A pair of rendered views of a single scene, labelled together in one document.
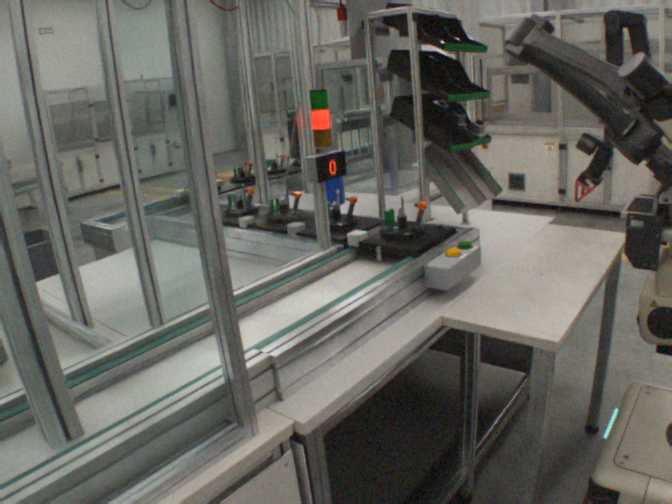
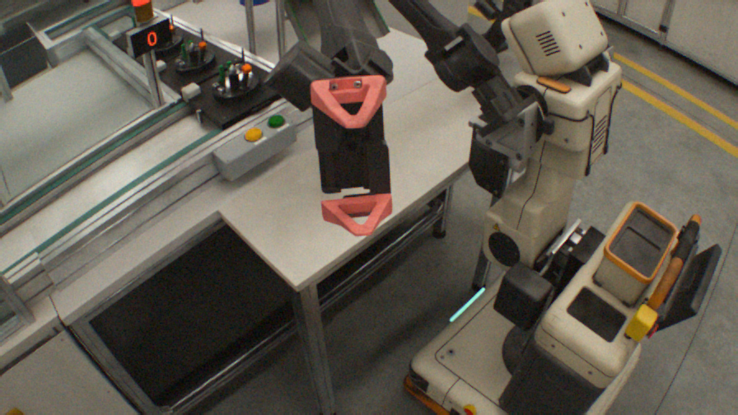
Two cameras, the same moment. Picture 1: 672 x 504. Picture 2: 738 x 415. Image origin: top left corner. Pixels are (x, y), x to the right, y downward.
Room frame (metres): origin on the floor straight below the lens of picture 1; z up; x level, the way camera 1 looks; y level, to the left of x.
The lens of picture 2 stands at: (0.30, -0.65, 1.72)
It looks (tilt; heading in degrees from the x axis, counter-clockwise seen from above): 45 degrees down; 4
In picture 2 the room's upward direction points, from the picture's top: straight up
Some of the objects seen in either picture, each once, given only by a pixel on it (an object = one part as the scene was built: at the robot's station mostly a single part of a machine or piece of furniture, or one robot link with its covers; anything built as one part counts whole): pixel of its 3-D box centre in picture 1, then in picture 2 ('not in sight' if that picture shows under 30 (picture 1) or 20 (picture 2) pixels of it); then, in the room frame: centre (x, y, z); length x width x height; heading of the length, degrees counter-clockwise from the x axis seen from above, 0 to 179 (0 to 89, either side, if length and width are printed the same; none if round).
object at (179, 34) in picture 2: not in sight; (164, 36); (1.81, 0.17, 1.01); 0.24 x 0.24 x 0.13; 49
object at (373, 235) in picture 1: (402, 236); (235, 91); (1.49, -0.21, 0.96); 0.24 x 0.24 x 0.02; 49
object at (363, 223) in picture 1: (335, 212); (193, 53); (1.65, -0.01, 1.01); 0.24 x 0.24 x 0.13; 49
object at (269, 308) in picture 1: (336, 284); (148, 154); (1.27, 0.01, 0.91); 0.84 x 0.28 x 0.10; 139
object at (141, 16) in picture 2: (322, 137); (143, 10); (1.42, 0.01, 1.28); 0.05 x 0.05 x 0.05
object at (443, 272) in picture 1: (453, 264); (254, 145); (1.28, -0.31, 0.93); 0.21 x 0.07 x 0.06; 139
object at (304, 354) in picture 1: (397, 291); (183, 177); (1.18, -0.14, 0.91); 0.89 x 0.06 x 0.11; 139
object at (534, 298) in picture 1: (495, 261); (343, 122); (1.50, -0.50, 0.84); 0.90 x 0.70 x 0.03; 138
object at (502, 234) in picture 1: (299, 253); (176, 79); (1.78, 0.13, 0.84); 1.50 x 1.41 x 0.03; 139
